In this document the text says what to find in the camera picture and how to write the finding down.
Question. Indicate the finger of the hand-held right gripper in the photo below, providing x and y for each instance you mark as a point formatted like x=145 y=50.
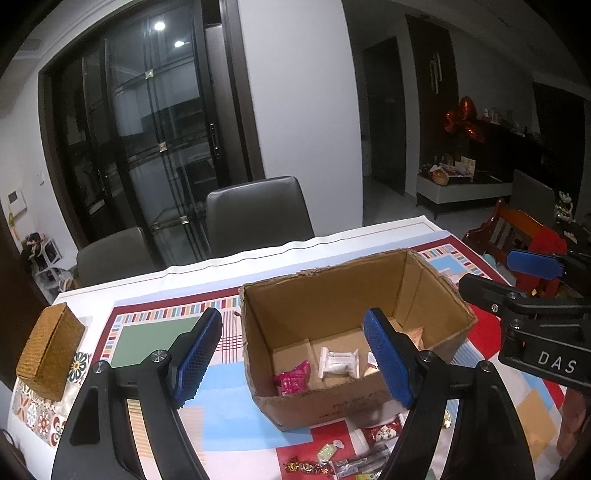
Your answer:
x=489 y=295
x=533 y=263

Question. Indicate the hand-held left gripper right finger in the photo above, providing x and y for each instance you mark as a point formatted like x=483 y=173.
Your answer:
x=385 y=355

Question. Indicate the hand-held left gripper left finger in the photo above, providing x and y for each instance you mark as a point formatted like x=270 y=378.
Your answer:
x=196 y=355

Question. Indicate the small gold snack packet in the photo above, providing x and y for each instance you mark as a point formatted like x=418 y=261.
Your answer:
x=373 y=364

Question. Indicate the large gold snack packet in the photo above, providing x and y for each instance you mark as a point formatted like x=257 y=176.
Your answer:
x=415 y=339

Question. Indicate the brown cardboard box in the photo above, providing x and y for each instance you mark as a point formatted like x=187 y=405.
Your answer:
x=286 y=323

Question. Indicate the pink snack packet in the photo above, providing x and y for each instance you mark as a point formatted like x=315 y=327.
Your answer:
x=292 y=381

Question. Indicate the dark snack bar packet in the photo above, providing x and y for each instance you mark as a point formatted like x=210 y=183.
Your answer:
x=362 y=464

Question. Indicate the light green candy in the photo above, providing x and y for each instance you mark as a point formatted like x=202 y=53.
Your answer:
x=328 y=452

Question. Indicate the red cloth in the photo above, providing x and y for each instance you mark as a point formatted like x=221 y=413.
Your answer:
x=540 y=240

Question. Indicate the wooden chair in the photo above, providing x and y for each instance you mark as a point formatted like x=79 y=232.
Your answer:
x=501 y=230

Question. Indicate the grey dining chair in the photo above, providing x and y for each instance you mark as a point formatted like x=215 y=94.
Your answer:
x=258 y=217
x=533 y=198
x=115 y=258

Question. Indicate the red white snack packet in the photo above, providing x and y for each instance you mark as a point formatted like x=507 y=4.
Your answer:
x=382 y=431

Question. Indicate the small gold wrapped candy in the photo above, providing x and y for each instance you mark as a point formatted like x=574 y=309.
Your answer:
x=446 y=417

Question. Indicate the white low sideboard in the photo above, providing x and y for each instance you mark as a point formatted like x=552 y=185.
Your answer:
x=461 y=194

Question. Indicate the small wicker basket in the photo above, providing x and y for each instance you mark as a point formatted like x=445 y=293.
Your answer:
x=439 y=177

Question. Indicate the woven rattan basket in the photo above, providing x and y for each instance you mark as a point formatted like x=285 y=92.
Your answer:
x=48 y=355

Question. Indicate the red foil balloons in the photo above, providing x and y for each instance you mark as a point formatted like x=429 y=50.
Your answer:
x=464 y=117

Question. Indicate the floral patterned table runner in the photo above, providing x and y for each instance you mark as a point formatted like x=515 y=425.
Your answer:
x=41 y=420

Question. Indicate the white shoe rack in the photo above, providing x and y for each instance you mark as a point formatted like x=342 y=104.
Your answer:
x=46 y=267

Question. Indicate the glass sliding door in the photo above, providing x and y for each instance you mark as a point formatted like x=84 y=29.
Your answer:
x=152 y=138

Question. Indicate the white wall intercom panel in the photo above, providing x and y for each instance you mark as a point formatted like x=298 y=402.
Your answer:
x=16 y=202

